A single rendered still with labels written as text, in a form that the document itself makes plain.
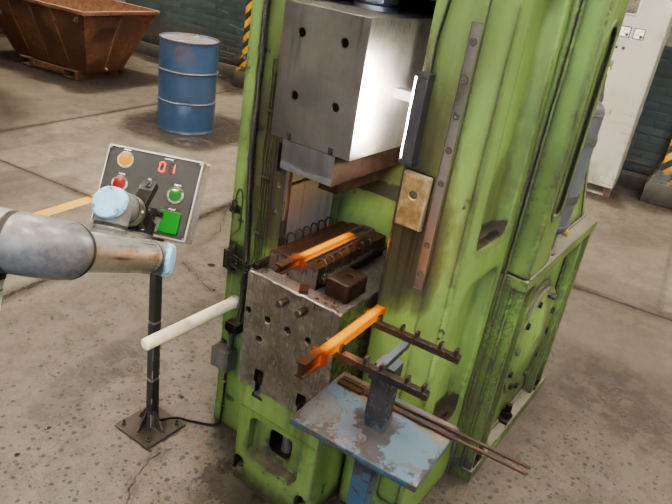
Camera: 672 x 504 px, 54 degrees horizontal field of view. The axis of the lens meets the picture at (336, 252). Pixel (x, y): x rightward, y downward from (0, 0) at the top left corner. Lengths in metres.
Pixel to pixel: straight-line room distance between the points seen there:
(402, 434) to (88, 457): 1.38
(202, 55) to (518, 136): 4.73
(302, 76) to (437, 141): 0.44
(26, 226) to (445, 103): 1.15
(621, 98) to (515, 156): 4.82
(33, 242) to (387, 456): 1.06
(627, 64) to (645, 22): 0.39
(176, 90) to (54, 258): 5.45
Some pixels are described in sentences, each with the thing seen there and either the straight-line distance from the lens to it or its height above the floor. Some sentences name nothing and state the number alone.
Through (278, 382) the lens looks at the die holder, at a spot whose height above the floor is 0.55.
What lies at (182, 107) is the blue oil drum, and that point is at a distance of 6.70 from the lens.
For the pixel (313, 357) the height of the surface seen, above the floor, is 1.00.
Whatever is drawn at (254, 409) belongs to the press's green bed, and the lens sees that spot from 2.46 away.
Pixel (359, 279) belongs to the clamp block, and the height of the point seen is 0.98.
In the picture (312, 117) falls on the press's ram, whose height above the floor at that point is 1.46.
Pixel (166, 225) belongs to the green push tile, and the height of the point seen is 1.00.
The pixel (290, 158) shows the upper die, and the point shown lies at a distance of 2.05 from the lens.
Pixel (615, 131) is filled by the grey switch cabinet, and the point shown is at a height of 0.66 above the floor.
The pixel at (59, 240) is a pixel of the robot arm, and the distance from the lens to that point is 1.28.
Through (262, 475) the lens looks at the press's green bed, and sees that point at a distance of 2.61.
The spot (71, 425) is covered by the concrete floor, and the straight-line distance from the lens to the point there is 2.99.
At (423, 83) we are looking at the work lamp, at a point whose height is 1.62.
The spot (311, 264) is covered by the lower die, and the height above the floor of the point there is 0.99.
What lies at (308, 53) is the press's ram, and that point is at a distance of 1.97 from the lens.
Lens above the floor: 1.93
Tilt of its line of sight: 25 degrees down
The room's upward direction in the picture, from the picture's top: 9 degrees clockwise
